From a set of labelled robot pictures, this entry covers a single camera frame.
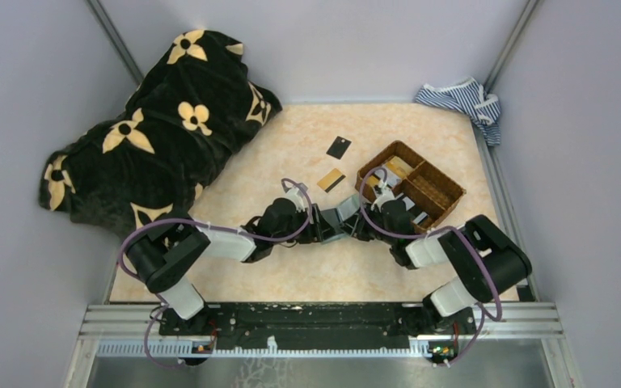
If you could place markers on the white card with black stripe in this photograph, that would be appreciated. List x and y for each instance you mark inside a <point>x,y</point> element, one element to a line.
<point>409,204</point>

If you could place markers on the black floral blanket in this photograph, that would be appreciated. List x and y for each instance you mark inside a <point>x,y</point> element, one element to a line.
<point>194,110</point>

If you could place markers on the gold card on table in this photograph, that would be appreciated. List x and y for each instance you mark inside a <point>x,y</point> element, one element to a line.
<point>331,180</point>

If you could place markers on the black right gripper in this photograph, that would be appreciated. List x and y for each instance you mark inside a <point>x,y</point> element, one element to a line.
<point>361,232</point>

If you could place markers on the black card on table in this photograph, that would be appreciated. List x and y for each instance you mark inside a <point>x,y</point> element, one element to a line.
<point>338,147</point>

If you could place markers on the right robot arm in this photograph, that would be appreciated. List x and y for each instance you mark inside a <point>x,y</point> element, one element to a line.
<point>486,261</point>

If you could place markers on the silver card in basket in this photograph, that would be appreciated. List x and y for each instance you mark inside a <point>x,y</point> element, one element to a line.
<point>389,178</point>

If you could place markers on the woven wicker divided basket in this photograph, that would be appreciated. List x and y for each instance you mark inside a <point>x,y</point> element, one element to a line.
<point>431,190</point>

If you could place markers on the green card holder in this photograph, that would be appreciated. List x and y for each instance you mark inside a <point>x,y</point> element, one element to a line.
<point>339,222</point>

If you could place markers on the blue striped cloth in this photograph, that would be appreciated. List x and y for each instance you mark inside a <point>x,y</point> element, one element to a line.
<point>470,98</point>

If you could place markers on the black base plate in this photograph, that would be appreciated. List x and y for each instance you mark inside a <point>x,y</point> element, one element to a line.
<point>314,326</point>

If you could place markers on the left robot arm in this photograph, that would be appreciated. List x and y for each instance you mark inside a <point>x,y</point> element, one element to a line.
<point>165,250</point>

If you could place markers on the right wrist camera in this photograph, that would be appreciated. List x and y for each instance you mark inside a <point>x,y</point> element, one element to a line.
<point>383,194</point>

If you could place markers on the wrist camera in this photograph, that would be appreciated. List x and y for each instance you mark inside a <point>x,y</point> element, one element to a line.
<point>383,194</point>
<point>297,195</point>

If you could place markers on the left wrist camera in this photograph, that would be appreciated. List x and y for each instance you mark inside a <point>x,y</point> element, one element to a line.
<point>297,195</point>

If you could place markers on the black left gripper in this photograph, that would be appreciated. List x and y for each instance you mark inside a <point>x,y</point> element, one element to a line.
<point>309,236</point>

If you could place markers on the aluminium frame rail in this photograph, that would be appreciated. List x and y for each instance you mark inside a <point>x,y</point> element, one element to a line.
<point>519,344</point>

